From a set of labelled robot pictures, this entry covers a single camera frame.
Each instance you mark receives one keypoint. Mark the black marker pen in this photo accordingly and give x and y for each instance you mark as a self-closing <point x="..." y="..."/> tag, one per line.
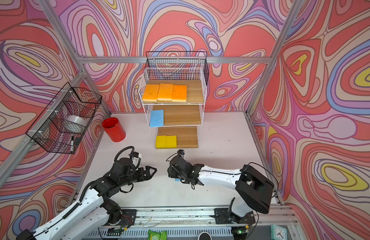
<point x="72" y="148"/>

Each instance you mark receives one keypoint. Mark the white wire wooden shelf rack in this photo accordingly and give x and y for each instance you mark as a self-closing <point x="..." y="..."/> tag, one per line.
<point x="184" y="120"/>

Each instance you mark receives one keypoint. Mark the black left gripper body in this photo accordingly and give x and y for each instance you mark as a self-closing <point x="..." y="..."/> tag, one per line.
<point x="137" y="176"/>

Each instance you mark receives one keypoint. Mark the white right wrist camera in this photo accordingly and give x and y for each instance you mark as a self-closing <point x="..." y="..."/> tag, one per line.
<point x="180" y="152"/>

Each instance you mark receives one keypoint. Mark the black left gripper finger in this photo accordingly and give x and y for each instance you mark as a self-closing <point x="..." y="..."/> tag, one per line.
<point x="149" y="169"/>
<point x="149" y="173"/>

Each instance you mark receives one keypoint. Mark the red plastic cup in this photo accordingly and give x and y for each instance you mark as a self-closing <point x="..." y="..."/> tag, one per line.
<point x="114" y="129"/>

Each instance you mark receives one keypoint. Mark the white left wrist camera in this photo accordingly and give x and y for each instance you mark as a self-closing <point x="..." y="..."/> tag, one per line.
<point x="136" y="159"/>

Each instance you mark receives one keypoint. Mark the yellow thick sponge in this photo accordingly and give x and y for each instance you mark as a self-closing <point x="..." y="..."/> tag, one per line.
<point x="161" y="142"/>
<point x="171" y="142"/>

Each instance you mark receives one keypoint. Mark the teal desk clock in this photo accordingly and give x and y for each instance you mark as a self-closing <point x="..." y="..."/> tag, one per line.
<point x="278" y="233"/>

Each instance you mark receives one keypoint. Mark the black wire wall basket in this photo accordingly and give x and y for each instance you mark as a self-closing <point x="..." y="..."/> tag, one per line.
<point x="47" y="130"/>

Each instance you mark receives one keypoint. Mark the aluminium frame post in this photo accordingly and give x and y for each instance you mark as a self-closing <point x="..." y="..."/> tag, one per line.
<point x="289" y="22"/>

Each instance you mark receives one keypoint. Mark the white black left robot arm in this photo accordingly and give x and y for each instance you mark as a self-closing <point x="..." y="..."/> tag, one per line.
<point x="95" y="207"/>

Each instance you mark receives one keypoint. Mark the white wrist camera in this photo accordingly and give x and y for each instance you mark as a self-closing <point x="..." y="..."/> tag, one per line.
<point x="136" y="159"/>
<point x="180" y="152"/>

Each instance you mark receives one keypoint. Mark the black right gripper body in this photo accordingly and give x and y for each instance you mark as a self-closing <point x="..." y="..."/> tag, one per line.
<point x="175" y="174"/>

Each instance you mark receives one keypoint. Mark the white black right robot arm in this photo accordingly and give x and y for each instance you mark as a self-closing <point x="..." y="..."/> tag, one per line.
<point x="255" y="189"/>

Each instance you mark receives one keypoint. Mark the green snack packet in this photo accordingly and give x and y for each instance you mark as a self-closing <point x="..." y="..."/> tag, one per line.
<point x="152" y="235"/>

